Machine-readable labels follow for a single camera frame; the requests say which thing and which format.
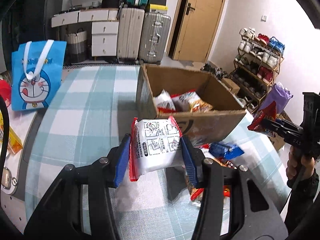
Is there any blue cookie packet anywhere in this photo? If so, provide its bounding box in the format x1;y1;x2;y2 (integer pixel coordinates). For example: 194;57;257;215
209;142;244;160

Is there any white red noodle packet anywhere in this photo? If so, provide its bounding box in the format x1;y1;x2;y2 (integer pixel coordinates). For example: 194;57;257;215
129;116;184;181

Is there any red corn chips bag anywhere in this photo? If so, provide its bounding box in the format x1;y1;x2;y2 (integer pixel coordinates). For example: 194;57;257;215
247;101;277;138

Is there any person's right hand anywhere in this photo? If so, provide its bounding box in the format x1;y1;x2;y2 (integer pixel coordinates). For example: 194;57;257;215
286;146;315;180

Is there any purple plastic bag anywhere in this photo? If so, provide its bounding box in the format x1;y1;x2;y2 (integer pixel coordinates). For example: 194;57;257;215
259;82;293;114

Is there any brown cardboard box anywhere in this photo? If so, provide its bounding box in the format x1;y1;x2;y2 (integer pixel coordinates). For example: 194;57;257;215
136;64;246;145

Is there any plaid blue tablecloth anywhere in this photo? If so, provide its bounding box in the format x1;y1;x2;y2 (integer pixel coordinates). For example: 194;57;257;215
25;66;289;239

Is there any shoe rack with shoes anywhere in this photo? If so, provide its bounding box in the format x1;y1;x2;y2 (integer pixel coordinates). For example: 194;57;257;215
230;28;285;113

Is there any blue Doraemon tote bag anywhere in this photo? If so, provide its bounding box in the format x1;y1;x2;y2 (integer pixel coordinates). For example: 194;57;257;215
11;40;67;111

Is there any woven laundry basket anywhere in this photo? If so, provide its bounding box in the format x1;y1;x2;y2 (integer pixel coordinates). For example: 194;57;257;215
65;28;87;63

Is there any beige hard suitcase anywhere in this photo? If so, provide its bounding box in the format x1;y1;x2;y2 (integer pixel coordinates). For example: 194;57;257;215
116;8;145;61

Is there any silver hard suitcase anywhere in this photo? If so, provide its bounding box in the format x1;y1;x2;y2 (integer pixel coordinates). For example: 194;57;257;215
138;12;171;65

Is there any white drawer desk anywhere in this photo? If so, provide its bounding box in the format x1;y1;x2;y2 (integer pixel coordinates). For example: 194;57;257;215
51;8;119;57

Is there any wooden door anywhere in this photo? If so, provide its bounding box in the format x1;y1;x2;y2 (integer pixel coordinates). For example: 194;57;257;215
168;0;225;62

